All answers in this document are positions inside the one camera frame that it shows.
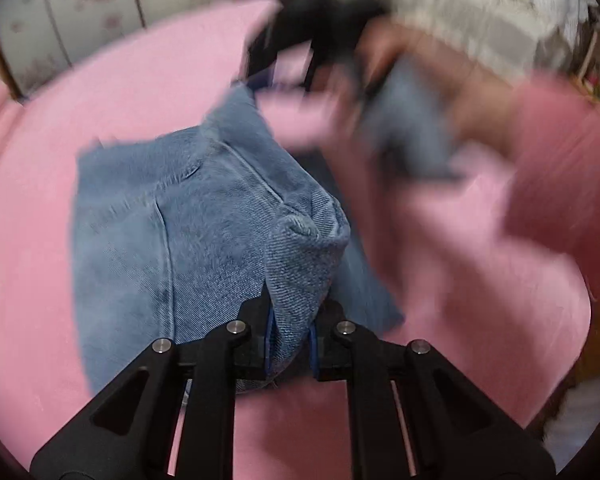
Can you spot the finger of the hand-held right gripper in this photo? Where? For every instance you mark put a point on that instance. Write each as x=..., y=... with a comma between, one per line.
x=262, y=45
x=312, y=67

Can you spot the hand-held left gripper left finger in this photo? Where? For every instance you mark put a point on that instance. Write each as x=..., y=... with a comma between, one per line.
x=268, y=345

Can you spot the person's right hand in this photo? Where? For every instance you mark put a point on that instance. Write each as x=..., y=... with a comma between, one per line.
x=455, y=70

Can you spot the floral padded headboard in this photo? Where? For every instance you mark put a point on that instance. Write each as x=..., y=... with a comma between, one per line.
x=80, y=15

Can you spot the blue denim jeans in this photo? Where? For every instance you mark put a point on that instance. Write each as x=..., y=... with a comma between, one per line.
x=190, y=220

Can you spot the cream fringed cloth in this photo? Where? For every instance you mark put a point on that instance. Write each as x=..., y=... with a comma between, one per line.
x=485, y=5

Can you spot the pink bed sheet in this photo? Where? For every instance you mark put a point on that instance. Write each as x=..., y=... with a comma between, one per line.
x=35, y=220

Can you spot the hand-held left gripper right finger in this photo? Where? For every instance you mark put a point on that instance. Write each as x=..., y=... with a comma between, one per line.
x=312, y=355

